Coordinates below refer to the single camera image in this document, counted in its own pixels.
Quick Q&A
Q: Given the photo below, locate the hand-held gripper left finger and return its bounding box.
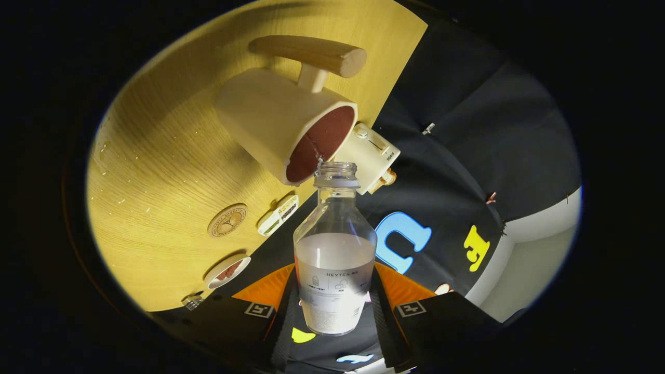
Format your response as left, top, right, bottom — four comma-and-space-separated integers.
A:
156, 263, 299, 372

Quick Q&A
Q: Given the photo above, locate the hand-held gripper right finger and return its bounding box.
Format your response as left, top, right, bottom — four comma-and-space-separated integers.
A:
370, 261, 525, 373

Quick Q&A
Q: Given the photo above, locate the clear juice bottle white label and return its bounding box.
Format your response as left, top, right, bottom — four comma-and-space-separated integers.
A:
294, 161, 378, 336

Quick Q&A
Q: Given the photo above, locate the round wooden coaster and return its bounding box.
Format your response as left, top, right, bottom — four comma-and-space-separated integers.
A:
207, 203, 248, 238

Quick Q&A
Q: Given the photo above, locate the cream cup with wooden handle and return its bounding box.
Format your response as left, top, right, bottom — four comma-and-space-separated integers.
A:
215, 35, 367, 186

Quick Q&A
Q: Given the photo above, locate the white round plate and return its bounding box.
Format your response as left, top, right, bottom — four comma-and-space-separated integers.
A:
204, 253, 252, 290

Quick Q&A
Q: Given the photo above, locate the white divided snack dish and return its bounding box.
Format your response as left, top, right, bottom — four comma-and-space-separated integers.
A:
257, 195, 299, 237

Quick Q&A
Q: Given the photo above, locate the toast slice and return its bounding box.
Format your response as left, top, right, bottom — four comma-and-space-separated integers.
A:
368, 169, 397, 194

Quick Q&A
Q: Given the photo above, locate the cream toaster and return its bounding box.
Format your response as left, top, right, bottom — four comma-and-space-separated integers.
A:
332, 123, 401, 195

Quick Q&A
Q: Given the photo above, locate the wooden table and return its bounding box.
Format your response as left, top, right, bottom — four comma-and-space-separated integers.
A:
86, 0, 429, 312

